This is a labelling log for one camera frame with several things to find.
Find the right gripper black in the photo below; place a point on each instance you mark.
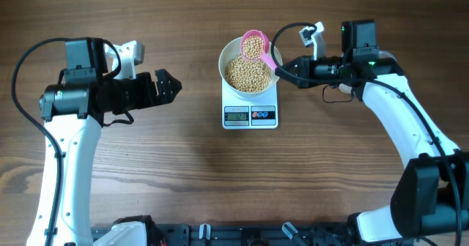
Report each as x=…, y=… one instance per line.
x=305, y=77

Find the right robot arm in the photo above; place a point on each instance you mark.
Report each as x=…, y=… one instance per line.
x=432, y=194

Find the pink plastic measuring scoop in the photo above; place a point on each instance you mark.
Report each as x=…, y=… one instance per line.
x=255, y=46

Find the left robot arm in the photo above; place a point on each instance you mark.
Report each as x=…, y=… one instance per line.
x=99, y=78

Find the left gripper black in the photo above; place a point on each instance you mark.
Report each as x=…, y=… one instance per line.
x=150, y=98

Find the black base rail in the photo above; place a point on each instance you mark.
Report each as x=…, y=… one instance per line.
x=327, y=234

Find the white bowl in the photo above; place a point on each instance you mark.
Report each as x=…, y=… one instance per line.
x=231, y=50

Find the clear plastic container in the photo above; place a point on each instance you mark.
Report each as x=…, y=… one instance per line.
x=345, y=89

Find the soybeans pile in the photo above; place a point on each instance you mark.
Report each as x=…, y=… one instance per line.
x=247, y=76

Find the white digital kitchen scale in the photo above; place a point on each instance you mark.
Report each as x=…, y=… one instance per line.
x=249, y=113

